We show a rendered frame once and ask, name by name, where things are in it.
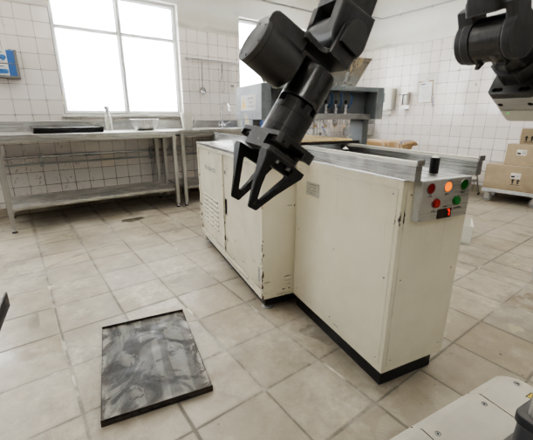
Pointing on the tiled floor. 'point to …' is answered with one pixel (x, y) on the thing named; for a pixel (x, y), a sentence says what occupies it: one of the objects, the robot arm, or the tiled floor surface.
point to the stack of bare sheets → (149, 366)
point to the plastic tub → (467, 231)
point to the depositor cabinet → (249, 224)
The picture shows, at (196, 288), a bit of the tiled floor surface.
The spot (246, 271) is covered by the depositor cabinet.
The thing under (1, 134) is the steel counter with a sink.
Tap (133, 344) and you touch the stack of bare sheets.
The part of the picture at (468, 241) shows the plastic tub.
